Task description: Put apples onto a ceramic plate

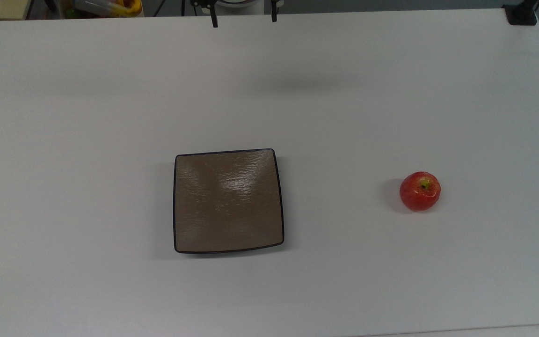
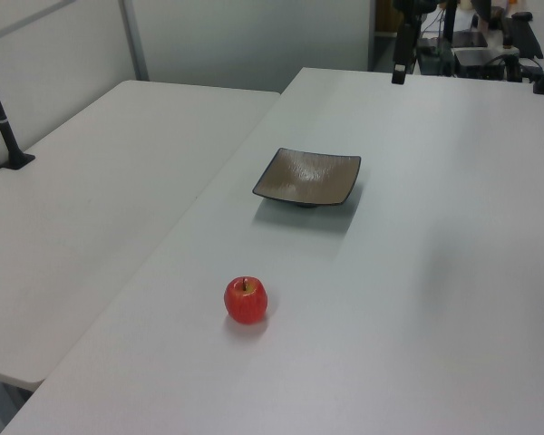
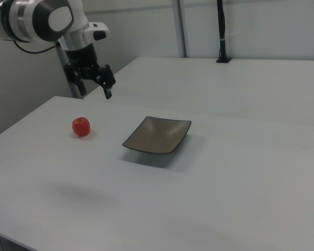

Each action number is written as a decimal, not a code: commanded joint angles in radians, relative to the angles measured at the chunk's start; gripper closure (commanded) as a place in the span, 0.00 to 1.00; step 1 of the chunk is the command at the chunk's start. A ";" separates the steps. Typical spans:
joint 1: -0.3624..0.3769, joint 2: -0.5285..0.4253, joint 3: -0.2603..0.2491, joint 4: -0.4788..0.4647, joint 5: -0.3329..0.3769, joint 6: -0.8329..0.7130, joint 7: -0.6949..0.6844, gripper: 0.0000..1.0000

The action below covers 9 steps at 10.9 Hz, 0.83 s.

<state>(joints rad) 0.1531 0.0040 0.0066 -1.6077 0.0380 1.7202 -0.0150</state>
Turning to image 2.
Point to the red apple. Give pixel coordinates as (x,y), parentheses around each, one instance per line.
(246,301)

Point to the square brown ceramic plate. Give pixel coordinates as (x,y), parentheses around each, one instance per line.
(306,176)

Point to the brown wooden panel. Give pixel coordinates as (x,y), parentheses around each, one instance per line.
(383,16)

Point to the black electronics box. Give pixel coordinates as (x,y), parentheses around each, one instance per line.
(478,63)

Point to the black vertical stand pole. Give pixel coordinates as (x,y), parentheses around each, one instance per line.
(451,27)

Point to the grey partition post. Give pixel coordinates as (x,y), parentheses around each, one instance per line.
(135,41)

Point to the black camera stand pole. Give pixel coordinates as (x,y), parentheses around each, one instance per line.
(6,131)

